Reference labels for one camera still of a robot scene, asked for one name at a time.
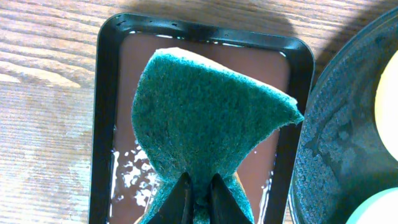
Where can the green scouring sponge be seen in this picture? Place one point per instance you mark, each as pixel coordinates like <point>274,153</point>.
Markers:
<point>193,115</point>

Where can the round black serving tray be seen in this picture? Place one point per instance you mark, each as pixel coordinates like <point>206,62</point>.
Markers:
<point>341,160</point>

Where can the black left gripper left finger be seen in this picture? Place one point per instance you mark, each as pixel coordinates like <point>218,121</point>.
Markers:
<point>178,208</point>

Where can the black rectangular water tray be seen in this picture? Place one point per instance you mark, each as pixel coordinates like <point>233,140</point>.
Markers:
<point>110,38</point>

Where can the light green plate front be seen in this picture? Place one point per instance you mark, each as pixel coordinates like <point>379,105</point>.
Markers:
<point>380,208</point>

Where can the yellow plate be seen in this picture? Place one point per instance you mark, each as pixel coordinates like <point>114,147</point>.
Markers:
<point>385,107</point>

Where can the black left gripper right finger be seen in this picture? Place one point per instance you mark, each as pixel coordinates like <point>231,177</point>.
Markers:
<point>223,207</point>

